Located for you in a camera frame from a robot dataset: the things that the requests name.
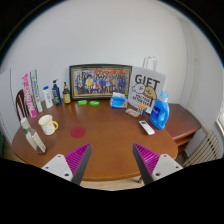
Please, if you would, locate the white printed paper bag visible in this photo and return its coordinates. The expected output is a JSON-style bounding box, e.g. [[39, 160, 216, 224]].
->
[[127, 56, 167, 115]]

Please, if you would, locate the small clear snack pack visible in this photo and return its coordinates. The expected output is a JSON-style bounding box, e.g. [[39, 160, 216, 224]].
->
[[124, 107, 141, 119]]

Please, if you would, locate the white refrigerator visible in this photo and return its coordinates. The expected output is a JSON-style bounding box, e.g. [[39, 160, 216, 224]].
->
[[0, 68, 22, 148]]

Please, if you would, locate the brown wooden side table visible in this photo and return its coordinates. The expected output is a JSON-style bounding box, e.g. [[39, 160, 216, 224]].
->
[[165, 103, 202, 154]]

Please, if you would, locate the tall white green tube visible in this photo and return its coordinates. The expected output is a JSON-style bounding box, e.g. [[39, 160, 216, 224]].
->
[[29, 69, 45, 114]]

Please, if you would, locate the framed group photo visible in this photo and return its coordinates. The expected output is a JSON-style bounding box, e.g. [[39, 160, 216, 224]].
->
[[68, 63, 133, 102]]

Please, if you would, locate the pack of batteries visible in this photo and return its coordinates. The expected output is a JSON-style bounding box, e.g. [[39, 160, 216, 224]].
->
[[137, 104, 148, 116]]

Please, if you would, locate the white yellow-rimmed mug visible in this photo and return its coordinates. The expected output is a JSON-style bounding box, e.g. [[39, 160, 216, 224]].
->
[[37, 114, 60, 136]]

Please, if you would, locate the blue tissue pack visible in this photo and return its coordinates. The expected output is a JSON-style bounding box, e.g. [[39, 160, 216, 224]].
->
[[110, 91, 129, 110]]

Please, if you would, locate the dark blue pump bottle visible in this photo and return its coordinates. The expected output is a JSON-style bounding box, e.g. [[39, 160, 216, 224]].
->
[[51, 78, 63, 107]]

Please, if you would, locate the brown wooden chair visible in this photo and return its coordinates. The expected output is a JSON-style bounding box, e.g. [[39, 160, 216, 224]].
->
[[14, 88, 30, 123]]

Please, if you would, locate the flat round red coaster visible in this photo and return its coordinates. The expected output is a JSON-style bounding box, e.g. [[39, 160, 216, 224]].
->
[[70, 126, 87, 139]]

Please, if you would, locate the white blue-capped lotion bottle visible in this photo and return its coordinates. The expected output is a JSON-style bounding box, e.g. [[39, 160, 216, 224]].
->
[[42, 85, 54, 109]]

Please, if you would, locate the white radiator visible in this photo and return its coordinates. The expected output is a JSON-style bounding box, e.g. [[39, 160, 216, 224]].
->
[[182, 129, 224, 168]]

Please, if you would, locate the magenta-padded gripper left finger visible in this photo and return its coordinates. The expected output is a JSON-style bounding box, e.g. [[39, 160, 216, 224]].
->
[[41, 143, 93, 186]]

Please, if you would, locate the clear green-labelled plastic bottle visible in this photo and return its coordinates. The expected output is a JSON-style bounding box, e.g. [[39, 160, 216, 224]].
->
[[20, 117, 48, 155]]

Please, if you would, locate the white remote control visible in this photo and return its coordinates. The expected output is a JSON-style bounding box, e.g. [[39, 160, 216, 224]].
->
[[138, 119, 156, 136]]

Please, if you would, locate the dark yellow-labelled pump bottle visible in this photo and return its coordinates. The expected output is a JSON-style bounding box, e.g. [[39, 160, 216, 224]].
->
[[62, 81, 72, 105]]

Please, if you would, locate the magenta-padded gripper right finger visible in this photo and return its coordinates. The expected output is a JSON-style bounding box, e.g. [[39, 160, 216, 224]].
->
[[132, 143, 184, 186]]

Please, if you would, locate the blue detergent bottle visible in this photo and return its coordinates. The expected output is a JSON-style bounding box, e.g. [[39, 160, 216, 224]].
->
[[148, 90, 171, 130]]

